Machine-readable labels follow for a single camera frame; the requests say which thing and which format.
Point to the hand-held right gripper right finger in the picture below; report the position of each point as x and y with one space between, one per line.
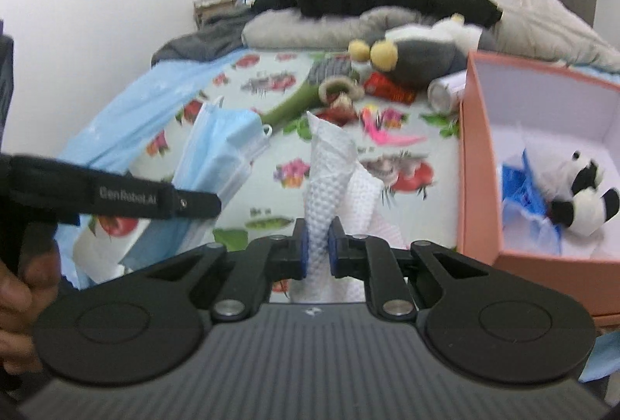
333 255

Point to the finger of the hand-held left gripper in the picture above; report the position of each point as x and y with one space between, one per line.
121 199

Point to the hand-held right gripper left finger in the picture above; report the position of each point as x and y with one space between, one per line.
301 255

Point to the white paper towel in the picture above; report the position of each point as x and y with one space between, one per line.
334 168

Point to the blue face mask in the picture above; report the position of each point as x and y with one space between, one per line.
213 149

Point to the pink feather toy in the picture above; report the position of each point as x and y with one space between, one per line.
382 134

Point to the small dark red charm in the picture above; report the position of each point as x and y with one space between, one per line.
341 103

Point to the pink cardboard box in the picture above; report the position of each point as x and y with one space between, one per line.
479 187

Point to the red foil packet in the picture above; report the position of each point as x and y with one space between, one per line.
387 86

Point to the blue tissue packet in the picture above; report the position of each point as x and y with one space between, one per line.
520 187

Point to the small panda plush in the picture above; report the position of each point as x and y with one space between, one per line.
581 187

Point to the person's left hand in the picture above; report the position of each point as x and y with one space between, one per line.
19 303

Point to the fruit printed mat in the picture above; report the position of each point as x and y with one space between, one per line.
271 149

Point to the green plush stick grey head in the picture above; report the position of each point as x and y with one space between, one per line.
290 107

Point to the dark grey blanket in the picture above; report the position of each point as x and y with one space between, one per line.
208 40

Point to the white cylindrical can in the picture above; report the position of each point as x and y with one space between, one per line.
443 93

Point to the brown cardboard box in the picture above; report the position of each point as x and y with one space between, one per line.
203 13

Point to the grey penguin plush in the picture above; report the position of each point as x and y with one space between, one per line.
426 56

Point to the grey quilt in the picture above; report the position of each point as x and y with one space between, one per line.
300 30

